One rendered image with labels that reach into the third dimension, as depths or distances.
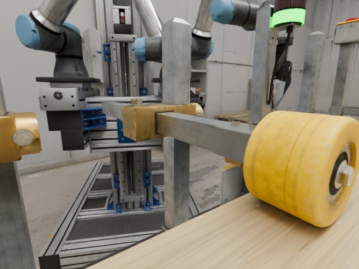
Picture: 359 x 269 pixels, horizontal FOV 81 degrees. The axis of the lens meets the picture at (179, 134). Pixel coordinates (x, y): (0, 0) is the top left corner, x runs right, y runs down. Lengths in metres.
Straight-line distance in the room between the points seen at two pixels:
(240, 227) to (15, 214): 0.25
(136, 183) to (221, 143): 1.11
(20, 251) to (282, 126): 0.32
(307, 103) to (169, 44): 0.51
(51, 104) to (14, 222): 0.71
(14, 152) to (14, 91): 2.62
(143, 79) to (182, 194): 0.94
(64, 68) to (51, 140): 1.97
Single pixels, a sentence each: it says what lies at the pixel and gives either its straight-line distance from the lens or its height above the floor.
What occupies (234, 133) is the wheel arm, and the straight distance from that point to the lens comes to 0.20.
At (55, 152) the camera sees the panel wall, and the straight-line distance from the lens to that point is 3.03.
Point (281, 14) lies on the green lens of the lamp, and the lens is 0.52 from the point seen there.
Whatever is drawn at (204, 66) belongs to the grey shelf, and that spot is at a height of 1.32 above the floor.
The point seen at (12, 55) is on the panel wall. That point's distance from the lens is 2.91.
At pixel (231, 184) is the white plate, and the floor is 0.75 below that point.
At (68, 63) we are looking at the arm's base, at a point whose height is 1.10.
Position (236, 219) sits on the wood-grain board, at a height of 0.90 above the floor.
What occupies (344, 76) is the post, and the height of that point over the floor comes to 1.04.
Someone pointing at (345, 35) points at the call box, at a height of 1.17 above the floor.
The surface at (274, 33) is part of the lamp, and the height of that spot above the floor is 1.11.
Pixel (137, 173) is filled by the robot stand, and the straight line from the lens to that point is 1.27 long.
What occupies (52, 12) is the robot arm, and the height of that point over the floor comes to 1.26.
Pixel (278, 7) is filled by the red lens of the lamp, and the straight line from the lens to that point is 0.53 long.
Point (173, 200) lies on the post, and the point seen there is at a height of 0.80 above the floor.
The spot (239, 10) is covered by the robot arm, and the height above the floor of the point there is 1.23.
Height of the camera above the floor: 1.00
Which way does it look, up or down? 13 degrees down
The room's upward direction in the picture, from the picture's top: straight up
